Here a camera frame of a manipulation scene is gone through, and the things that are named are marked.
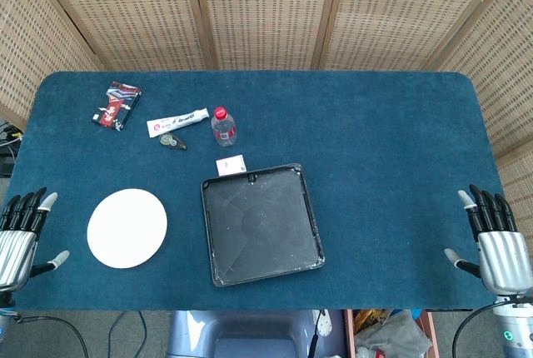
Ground blue felt table cloth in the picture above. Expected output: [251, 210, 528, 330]
[7, 70, 506, 312]

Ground round white plate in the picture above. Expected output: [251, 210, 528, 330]
[87, 187, 168, 270]

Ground black red snack packet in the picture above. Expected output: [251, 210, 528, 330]
[91, 81, 143, 132]

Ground small white pink card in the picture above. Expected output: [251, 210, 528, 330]
[215, 156, 247, 177]

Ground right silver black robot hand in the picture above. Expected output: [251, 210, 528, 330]
[444, 184, 533, 296]

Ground power strip with plugs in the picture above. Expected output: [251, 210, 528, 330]
[0, 118, 22, 180]

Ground square black tray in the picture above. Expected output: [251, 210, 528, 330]
[200, 162, 326, 288]

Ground wooden box with clutter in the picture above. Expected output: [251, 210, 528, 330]
[343, 309, 438, 358]

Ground clear plastic bottle red cap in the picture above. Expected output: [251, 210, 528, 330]
[211, 107, 238, 148]

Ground small black correction tape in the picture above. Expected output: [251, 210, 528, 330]
[158, 133, 188, 152]

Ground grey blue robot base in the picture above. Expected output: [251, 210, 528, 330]
[165, 310, 346, 358]

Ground woven bamboo folding screen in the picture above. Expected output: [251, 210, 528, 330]
[0, 0, 533, 234]

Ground white toothpaste tube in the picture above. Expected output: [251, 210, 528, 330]
[146, 107, 210, 139]

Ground black cable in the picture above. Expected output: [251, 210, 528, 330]
[451, 301, 501, 358]
[12, 314, 89, 358]

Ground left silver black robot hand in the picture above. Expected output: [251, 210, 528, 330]
[0, 186, 71, 293]

